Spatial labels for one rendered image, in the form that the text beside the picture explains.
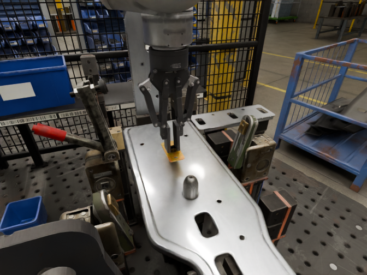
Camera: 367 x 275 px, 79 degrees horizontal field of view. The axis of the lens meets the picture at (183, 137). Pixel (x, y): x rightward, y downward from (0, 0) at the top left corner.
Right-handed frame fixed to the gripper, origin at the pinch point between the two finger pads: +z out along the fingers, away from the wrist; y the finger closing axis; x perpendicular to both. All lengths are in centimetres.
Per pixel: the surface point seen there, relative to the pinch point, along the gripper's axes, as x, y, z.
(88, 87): -1.8, -15.4, -14.8
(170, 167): -3.2, -1.6, 6.6
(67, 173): 42, -35, 36
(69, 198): 26, -33, 36
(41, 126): -0.6, -25.0, -8.0
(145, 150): 5.8, -5.7, 6.5
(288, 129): 107, 157, 89
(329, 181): 46, 152, 107
